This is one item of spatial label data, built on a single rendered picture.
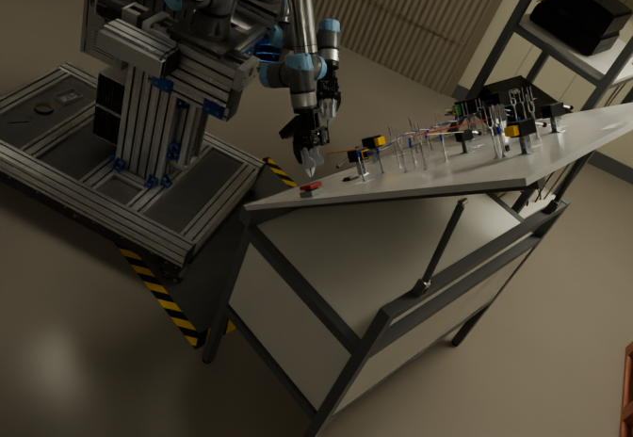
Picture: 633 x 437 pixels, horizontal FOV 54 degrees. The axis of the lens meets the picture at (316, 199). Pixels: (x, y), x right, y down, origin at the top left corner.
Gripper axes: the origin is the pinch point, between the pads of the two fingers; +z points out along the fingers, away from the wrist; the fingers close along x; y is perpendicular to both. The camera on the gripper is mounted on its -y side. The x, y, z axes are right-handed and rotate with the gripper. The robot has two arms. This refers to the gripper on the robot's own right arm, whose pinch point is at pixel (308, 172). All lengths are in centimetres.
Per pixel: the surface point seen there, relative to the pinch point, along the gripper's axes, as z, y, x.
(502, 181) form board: -4, 68, -6
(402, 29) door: -35, -181, 289
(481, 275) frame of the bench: 53, 19, 62
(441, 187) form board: -1, 52, -6
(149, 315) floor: 68, -98, -13
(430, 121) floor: 35, -144, 266
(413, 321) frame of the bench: 54, 20, 20
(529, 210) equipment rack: 55, -3, 144
